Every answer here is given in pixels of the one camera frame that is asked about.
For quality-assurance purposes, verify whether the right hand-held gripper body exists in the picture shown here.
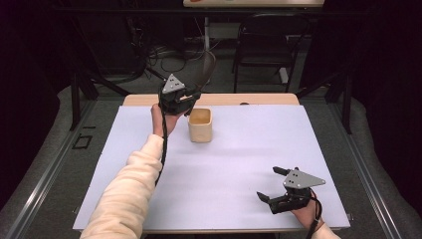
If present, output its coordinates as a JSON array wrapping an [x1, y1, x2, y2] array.
[[269, 167, 326, 215]]

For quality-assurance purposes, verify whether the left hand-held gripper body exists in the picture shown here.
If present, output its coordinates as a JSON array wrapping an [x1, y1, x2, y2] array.
[[158, 73, 200, 117]]

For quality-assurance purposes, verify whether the cream square cup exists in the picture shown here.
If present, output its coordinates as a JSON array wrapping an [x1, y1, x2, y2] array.
[[187, 108, 213, 143]]

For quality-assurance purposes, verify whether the person's left hand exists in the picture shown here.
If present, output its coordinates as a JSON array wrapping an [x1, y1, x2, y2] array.
[[150, 103, 187, 138]]

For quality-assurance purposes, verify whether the person's right hand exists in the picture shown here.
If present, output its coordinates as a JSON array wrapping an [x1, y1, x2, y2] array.
[[291, 195, 324, 231]]

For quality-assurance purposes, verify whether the white table cover sheet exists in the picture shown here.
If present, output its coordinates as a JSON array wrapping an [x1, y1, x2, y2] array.
[[73, 104, 351, 232]]

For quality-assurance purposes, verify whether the black folding chair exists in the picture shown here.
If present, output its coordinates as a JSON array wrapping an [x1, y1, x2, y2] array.
[[231, 13, 312, 95]]

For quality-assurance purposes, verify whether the wooden background table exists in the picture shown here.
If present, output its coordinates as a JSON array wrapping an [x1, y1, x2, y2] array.
[[182, 0, 325, 52]]

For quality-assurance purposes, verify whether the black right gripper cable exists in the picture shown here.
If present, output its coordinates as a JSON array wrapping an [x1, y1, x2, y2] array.
[[305, 188, 323, 239]]

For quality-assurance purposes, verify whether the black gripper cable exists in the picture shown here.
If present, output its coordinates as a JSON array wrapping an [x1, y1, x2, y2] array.
[[154, 96, 169, 187], [305, 188, 323, 239]]

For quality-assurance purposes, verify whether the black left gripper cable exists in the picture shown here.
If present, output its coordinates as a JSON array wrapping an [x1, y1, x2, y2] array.
[[154, 96, 169, 187]]

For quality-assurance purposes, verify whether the tangle of floor cables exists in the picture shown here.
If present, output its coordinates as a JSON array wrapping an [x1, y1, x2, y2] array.
[[130, 18, 208, 79]]

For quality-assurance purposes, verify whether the black metal frame post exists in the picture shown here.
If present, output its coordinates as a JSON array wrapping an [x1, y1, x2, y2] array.
[[294, 64, 353, 135], [68, 68, 132, 131]]

